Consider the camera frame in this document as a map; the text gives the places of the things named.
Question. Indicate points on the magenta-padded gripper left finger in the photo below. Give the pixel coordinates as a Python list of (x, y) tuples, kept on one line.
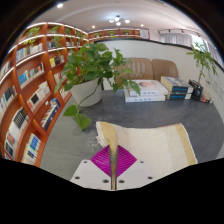
[(88, 173)]

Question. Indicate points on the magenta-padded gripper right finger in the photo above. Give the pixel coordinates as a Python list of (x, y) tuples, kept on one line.
[(138, 173)]

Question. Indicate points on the cream and yellow towel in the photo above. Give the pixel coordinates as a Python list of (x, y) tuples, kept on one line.
[(156, 143)]

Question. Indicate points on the green pothos in white pot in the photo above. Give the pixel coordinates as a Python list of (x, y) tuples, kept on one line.
[(87, 93)]

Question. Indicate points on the large white picture book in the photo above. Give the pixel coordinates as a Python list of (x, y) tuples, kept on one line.
[(150, 87)]

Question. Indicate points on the thin book with blue spine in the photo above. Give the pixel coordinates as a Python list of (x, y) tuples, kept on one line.
[(180, 96)]

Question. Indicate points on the large orange wooden bookshelf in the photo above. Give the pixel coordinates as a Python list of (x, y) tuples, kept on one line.
[(30, 100)]

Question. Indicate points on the thick book with blue spine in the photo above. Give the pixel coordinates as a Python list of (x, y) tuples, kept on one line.
[(175, 85)]

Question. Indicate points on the leafy plant in black pot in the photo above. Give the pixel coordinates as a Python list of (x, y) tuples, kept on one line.
[(196, 91)]

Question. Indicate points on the white sheer curtain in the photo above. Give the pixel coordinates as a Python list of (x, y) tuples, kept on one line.
[(175, 39)]

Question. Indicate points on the small orange wooden shelf unit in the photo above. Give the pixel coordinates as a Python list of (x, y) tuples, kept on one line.
[(116, 33)]

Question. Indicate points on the ceiling lights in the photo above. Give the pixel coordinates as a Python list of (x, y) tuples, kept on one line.
[(118, 23)]

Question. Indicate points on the black track light rail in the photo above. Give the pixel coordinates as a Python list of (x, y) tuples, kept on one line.
[(176, 30)]

